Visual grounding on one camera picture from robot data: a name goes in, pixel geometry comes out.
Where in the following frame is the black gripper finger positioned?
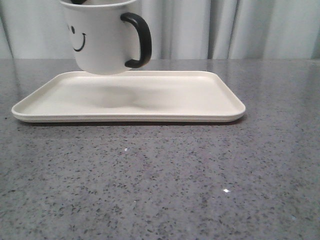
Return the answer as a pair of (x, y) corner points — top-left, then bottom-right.
(71, 0), (84, 5)

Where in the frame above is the white smiley mug black handle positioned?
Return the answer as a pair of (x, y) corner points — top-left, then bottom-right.
(60, 0), (152, 75)

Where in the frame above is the grey pleated curtain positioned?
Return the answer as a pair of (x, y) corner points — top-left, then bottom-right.
(0, 0), (320, 60)

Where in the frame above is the cream rectangular plastic tray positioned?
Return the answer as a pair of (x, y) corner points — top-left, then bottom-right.
(11, 70), (246, 123)

